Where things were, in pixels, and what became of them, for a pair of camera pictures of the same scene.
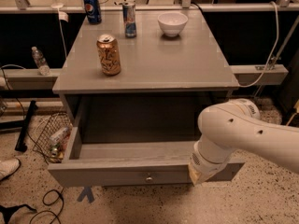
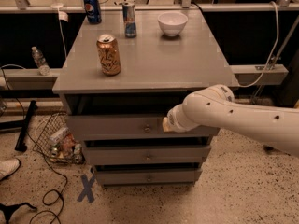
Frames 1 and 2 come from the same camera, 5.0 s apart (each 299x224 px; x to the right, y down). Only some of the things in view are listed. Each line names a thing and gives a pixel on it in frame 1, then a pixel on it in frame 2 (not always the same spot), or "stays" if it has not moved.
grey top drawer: x=125 y=163 to x=127 y=126
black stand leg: x=23 y=133 stays
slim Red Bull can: x=129 y=20 stays
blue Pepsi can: x=92 y=7 stays
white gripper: x=205 y=165 to x=173 y=120
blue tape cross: x=87 y=191 stays
